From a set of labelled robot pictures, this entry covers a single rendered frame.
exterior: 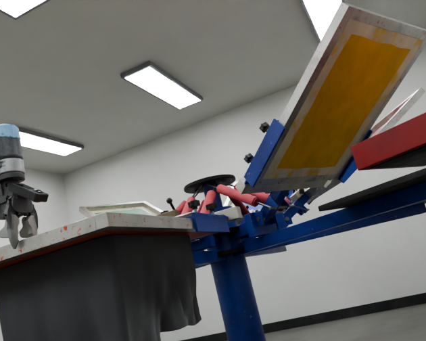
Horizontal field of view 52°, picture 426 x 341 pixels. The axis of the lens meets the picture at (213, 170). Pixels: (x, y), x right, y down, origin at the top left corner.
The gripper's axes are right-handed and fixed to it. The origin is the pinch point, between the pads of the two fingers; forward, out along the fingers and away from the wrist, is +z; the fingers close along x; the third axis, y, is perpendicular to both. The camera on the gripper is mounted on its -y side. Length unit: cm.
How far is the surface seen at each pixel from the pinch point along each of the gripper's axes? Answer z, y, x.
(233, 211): -4, -33, -80
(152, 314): 26.5, -21.5, -22.1
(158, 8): -201, 32, -203
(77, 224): 0.1, -19.9, 2.0
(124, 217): 0.4, -29.2, -5.4
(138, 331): 29.8, -21.6, -13.6
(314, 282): 51, 25, -471
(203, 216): -1, -30, -54
